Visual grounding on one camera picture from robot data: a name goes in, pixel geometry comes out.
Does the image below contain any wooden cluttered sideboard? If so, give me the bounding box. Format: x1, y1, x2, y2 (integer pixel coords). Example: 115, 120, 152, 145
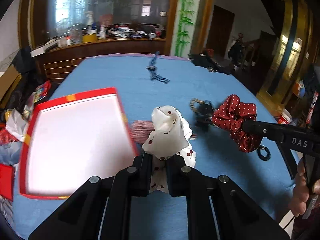
35, 38, 166, 83

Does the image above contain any person's right hand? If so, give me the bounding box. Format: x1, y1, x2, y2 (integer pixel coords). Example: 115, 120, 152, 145
289, 159, 310, 217

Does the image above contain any small red box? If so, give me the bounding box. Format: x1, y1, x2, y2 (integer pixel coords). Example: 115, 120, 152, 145
0, 164, 15, 201

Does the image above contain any red white striped scrunchie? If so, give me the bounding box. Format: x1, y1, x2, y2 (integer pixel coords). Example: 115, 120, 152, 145
130, 121, 154, 144

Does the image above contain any red rimmed white tray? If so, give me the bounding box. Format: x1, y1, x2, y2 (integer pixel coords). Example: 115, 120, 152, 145
19, 87, 138, 199

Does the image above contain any red white plastic tub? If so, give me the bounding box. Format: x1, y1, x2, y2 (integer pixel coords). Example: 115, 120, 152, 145
278, 108, 292, 125

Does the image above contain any black bag on bed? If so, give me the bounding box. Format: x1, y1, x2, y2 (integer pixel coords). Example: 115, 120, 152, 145
189, 51, 231, 75

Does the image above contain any blue tassel necklace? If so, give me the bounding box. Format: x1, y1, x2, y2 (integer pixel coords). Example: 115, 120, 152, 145
145, 51, 170, 84

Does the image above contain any white cherry print scrunchie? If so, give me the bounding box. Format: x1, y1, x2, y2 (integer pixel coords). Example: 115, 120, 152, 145
142, 106, 196, 193

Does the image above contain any small black hair tie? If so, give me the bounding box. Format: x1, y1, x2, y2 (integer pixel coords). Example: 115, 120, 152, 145
256, 145, 272, 162

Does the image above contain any gold black beaded bracelet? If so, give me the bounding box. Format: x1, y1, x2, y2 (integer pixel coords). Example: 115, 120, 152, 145
189, 98, 206, 114

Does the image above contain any red polka dot scrunchie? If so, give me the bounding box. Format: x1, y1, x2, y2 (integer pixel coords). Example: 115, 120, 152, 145
212, 94, 262, 153

